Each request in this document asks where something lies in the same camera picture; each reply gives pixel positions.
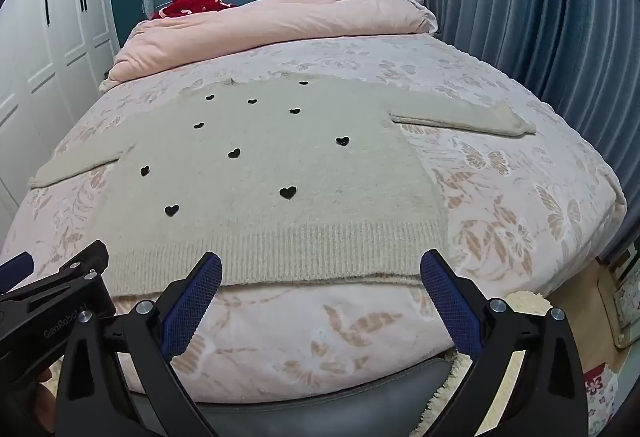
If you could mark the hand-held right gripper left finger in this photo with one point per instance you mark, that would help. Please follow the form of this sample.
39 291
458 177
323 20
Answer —
192 312

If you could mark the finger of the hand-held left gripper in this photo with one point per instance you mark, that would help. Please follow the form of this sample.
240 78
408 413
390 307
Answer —
75 274
15 264

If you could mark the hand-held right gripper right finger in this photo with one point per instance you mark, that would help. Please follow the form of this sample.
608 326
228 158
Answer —
450 302

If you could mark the beige sweater with black hearts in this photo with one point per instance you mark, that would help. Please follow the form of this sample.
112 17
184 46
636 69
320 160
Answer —
300 157

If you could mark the bed with floral pink bedspread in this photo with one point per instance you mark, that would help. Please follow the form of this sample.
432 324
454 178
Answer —
500 227

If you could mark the white wardrobe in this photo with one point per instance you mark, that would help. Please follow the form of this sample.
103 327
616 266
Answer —
30 67

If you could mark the red cloth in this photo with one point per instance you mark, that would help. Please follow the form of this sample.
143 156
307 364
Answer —
187 4

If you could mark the blue-grey curtain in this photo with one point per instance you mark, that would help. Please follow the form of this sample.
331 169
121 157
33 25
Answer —
525 17

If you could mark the pink duvet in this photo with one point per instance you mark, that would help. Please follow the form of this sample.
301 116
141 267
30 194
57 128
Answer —
280 17

